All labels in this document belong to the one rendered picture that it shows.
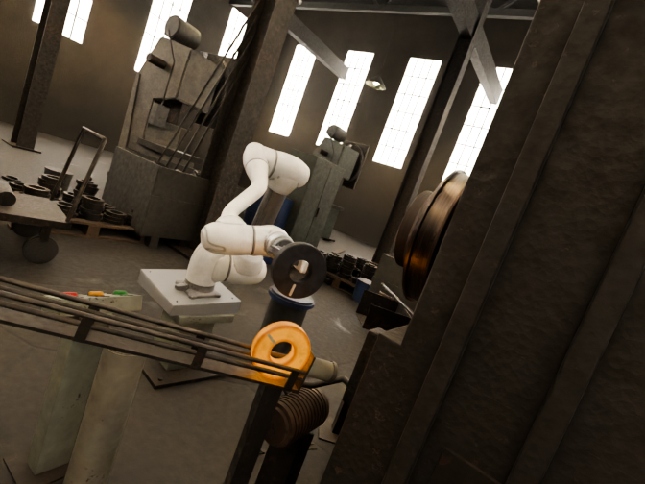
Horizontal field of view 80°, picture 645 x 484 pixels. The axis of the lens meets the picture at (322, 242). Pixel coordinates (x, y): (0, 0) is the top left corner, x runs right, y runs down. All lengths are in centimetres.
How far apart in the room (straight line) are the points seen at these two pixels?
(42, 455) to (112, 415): 31
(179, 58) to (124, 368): 562
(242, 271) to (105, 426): 98
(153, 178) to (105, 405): 298
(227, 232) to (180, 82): 519
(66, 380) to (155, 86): 568
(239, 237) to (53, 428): 81
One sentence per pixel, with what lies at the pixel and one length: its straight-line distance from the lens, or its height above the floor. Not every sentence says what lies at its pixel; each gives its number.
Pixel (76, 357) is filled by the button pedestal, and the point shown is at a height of 41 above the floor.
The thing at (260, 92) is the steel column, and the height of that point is 185.
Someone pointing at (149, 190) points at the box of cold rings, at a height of 56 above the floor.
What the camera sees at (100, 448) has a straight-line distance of 142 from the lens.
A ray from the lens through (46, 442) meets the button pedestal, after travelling 157.
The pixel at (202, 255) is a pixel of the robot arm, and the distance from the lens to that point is 198.
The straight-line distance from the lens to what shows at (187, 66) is 638.
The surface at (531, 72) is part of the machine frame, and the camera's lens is 92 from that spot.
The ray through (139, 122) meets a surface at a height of 115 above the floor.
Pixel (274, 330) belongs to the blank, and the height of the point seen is 76.
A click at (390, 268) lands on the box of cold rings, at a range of 391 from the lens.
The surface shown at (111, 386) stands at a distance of 130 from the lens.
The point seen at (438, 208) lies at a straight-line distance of 115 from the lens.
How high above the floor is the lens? 113
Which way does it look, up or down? 7 degrees down
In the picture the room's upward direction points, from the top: 20 degrees clockwise
